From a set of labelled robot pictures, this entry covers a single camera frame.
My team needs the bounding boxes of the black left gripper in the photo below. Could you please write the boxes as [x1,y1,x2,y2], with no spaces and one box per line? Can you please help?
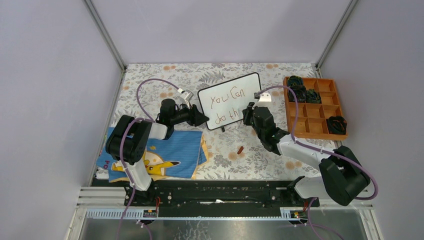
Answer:
[170,100,209,127]

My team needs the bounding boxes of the dark red marker cap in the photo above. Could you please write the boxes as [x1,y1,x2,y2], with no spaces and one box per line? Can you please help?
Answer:
[237,146,244,155]

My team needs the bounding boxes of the small whiteboard black frame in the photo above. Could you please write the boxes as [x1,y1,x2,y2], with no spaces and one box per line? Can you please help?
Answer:
[197,72,262,131]

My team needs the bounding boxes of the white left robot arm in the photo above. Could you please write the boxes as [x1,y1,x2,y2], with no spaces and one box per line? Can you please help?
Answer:
[105,98,209,206]

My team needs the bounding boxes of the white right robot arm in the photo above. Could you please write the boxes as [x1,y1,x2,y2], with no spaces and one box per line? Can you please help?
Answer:
[242,102,371,206]

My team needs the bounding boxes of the blue Pikachu cloth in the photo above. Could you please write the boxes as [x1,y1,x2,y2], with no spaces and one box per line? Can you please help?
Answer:
[96,127,210,183]

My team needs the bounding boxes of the floral patterned table mat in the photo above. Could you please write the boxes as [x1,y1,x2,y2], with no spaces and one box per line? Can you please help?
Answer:
[111,63,320,180]

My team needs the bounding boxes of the orange compartment tray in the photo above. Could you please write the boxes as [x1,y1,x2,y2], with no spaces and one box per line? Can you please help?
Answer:
[284,77,348,141]

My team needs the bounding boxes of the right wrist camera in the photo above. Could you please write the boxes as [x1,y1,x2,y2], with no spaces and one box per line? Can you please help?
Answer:
[253,91,272,107]

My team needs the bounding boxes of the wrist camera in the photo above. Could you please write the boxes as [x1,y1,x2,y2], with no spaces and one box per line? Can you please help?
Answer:
[177,88,194,109]
[253,91,272,107]

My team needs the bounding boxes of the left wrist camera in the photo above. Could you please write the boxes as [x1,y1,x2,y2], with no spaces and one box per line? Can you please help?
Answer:
[177,88,194,109]

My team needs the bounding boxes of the black rolled cable bundle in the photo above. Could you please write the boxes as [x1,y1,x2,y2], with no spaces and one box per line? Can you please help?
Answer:
[326,115,348,136]
[305,89,322,104]
[287,84,308,103]
[286,75,305,88]

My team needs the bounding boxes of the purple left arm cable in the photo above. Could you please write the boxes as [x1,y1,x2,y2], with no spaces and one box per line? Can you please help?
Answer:
[115,78,181,240]

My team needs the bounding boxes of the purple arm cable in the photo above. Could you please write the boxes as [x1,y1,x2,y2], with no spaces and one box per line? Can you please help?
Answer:
[258,85,379,240]
[115,78,181,240]

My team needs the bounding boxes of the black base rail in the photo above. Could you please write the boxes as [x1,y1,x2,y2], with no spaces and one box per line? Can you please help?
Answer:
[124,180,312,218]

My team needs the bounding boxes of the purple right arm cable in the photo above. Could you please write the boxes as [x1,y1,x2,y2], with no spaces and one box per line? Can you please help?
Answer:
[258,85,379,240]

